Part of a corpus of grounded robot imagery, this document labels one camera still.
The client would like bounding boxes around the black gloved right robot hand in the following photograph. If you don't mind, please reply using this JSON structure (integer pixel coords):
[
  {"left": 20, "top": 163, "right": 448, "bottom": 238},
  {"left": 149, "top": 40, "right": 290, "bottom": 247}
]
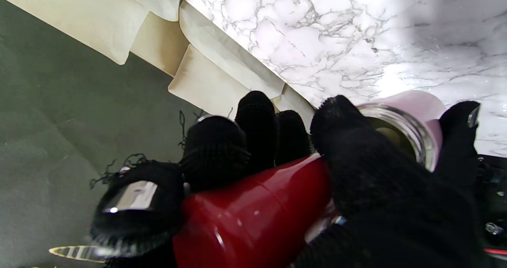
[{"left": 90, "top": 91, "right": 482, "bottom": 268}]

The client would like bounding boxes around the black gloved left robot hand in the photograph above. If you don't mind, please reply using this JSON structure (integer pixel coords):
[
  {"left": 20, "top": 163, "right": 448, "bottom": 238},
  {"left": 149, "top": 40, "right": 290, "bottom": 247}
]
[{"left": 436, "top": 101, "right": 482, "bottom": 189}]

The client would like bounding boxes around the pink thermos body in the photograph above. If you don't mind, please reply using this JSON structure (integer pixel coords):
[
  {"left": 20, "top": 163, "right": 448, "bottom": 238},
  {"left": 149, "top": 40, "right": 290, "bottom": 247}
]
[{"left": 356, "top": 90, "right": 447, "bottom": 172}]

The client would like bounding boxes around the sponge cup brush red handle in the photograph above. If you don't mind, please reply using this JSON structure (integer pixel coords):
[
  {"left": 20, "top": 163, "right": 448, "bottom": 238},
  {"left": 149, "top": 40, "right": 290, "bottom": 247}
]
[{"left": 172, "top": 117, "right": 414, "bottom": 268}]

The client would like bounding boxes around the cream sofa cushion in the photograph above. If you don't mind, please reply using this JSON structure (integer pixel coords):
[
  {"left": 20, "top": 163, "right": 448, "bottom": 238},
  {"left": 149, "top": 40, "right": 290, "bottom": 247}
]
[
  {"left": 168, "top": 44, "right": 251, "bottom": 119},
  {"left": 0, "top": 0, "right": 149, "bottom": 66}
]

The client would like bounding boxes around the cream fabric sofa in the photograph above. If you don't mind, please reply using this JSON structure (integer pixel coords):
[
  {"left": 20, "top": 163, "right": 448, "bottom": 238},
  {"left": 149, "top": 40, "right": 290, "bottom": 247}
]
[{"left": 0, "top": 0, "right": 317, "bottom": 130}]

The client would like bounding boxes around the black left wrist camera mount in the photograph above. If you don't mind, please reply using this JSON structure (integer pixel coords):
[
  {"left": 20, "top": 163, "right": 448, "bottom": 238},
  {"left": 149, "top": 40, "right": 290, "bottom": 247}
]
[{"left": 477, "top": 154, "right": 507, "bottom": 247}]

